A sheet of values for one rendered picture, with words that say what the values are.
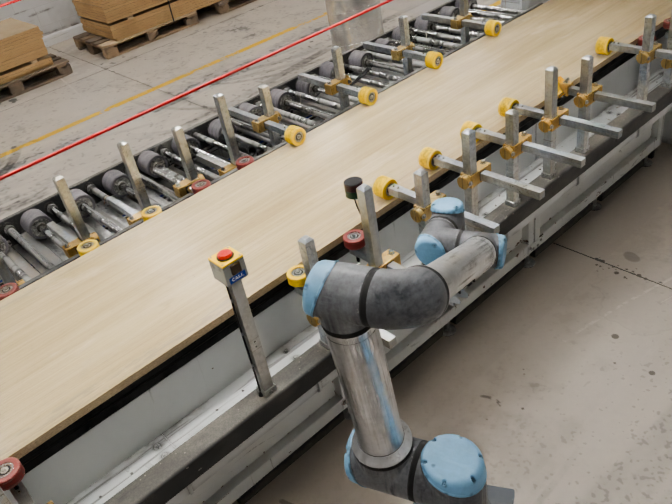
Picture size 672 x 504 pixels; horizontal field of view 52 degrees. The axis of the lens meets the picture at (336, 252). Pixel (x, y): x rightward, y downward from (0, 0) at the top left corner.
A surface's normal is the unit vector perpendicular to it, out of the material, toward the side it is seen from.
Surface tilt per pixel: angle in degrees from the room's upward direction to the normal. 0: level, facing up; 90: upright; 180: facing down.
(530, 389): 0
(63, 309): 0
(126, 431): 90
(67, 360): 0
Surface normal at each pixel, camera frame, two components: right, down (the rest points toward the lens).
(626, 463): -0.15, -0.80
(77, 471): 0.67, 0.35
